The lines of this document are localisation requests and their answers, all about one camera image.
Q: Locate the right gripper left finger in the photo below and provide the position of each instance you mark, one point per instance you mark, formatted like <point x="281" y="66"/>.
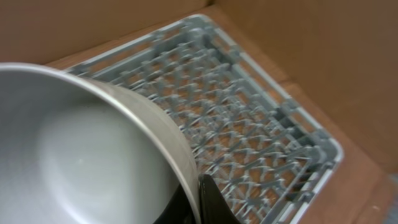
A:
<point x="177" y="211"/>

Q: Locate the grey dishwasher rack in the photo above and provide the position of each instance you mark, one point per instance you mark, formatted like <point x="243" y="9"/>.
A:
<point x="268" y="156"/>

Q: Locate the grey bowl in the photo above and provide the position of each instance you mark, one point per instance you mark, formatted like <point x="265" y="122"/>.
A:
<point x="75" y="150"/>

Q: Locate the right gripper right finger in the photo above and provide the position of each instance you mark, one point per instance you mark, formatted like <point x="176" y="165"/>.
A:
<point x="213" y="206"/>

